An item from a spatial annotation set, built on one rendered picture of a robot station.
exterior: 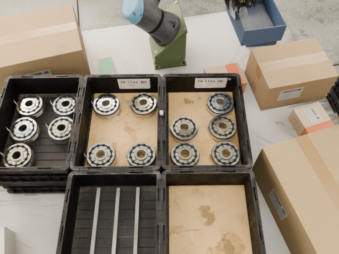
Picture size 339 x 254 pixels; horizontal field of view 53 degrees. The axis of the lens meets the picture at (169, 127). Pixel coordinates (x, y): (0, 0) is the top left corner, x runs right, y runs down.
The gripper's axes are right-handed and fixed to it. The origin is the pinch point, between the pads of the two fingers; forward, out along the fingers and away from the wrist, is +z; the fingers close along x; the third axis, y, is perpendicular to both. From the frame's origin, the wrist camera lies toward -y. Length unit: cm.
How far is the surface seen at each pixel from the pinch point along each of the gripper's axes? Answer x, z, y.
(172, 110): -27.4, 27.0, 17.0
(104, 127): -54, 25, 21
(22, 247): -89, 36, 57
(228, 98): -5.1, 25.5, 17.2
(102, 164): -55, 22, 37
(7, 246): -91, 29, 58
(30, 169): -77, 14, 39
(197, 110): -17.9, 27.6, 18.8
